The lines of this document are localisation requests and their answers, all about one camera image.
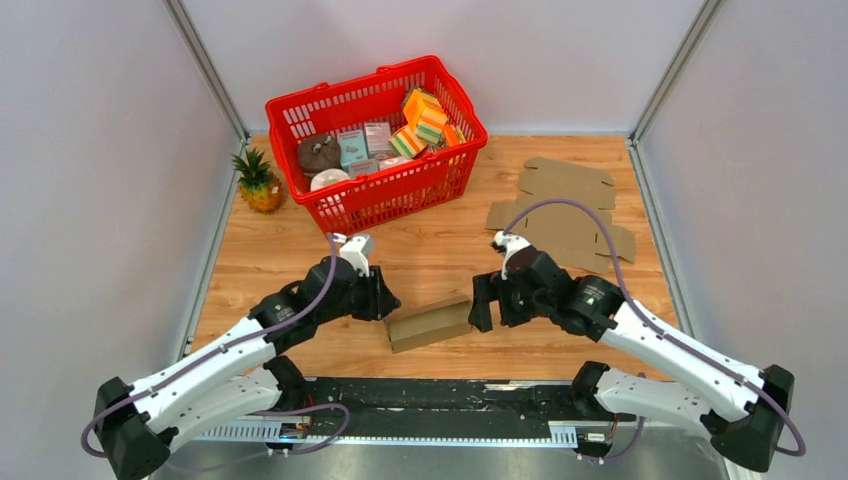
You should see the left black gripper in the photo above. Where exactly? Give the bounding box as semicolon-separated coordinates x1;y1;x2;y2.
317;264;403;324

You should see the brown cardboard box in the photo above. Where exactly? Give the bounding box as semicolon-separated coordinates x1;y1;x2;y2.
384;295;472;354

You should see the striped sponge lower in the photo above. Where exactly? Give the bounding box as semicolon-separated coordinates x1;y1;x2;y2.
389;125;427;159

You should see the white round tin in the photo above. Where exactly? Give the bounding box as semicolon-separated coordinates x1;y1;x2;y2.
310;168;350;191

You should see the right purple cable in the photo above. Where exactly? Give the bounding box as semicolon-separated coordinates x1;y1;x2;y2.
503;198;808;462

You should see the grey small box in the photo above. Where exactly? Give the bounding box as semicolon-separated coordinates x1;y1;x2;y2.
363;122;394;160

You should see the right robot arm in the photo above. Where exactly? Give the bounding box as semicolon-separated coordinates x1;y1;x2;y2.
468;247;795;473

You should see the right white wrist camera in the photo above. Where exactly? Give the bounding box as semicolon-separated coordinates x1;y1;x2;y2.
491;230;532;280

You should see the orange sponge right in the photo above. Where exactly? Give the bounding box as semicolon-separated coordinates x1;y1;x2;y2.
440;124;466;148

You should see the teal small box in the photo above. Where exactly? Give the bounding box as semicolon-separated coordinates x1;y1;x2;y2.
336;129;368;171

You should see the purple cable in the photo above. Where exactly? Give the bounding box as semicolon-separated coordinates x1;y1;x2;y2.
503;198;808;462
80;233;352;473

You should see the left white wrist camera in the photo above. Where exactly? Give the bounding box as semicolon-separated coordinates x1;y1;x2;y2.
330;233;376;277

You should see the small pineapple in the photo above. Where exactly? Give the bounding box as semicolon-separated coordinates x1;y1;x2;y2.
231;148;285;214

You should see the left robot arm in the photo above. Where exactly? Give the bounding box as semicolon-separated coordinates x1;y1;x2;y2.
90;257;401;479

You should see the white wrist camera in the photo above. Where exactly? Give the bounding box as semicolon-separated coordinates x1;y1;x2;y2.
330;233;376;277
491;230;532;280

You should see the brown round item in basket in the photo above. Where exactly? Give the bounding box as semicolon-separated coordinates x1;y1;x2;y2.
297;133;341;177

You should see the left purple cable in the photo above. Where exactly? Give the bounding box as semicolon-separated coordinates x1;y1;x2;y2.
80;233;352;473

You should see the red plastic shopping basket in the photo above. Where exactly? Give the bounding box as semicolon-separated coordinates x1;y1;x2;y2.
265;55;488;234

